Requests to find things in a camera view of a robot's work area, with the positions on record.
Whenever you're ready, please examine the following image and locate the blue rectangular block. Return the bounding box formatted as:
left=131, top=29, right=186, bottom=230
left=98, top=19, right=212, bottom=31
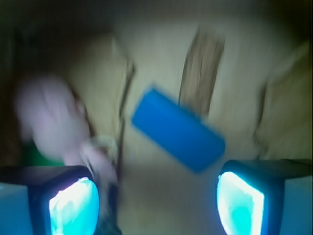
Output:
left=131, top=88, right=226, bottom=173

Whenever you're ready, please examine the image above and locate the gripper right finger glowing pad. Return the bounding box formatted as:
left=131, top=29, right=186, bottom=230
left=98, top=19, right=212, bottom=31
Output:
left=216, top=159, right=313, bottom=235

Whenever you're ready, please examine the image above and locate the pink plush toy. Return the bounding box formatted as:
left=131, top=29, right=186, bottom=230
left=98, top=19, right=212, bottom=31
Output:
left=14, top=76, right=118, bottom=184

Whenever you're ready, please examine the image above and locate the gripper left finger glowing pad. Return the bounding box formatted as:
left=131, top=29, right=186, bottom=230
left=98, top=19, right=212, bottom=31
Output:
left=0, top=166, right=100, bottom=235

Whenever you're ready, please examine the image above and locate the green block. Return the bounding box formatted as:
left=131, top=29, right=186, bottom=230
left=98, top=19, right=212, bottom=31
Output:
left=22, top=142, right=64, bottom=166

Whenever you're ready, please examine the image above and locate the brown wood piece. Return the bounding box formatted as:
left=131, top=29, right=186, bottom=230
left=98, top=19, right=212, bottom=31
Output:
left=179, top=27, right=225, bottom=116

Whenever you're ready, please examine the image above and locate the brown paper bag liner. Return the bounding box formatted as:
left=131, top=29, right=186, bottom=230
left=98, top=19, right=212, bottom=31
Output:
left=0, top=0, right=312, bottom=235

